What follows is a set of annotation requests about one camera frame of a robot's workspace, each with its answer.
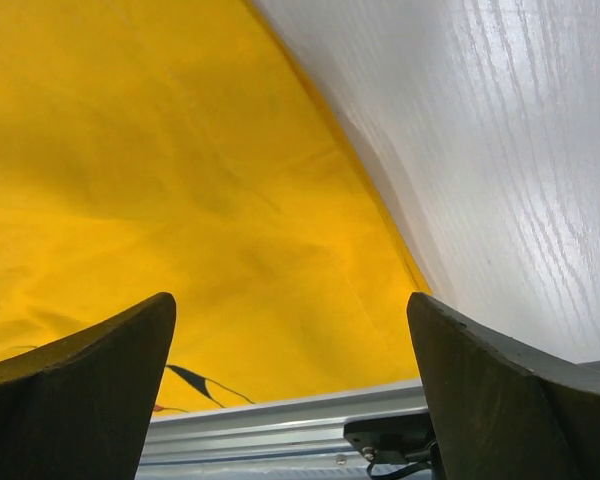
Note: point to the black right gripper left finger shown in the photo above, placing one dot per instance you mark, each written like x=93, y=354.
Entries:
x=80, y=407

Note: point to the aluminium mounting rail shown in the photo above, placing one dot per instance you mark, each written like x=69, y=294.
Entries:
x=297, y=439

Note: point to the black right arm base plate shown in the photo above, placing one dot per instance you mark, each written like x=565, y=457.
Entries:
x=398, y=446

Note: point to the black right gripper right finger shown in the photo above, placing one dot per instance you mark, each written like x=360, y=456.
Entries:
x=500, y=408

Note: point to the yellow pikachu cloth placemat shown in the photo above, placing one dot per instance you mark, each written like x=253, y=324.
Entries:
x=173, y=146

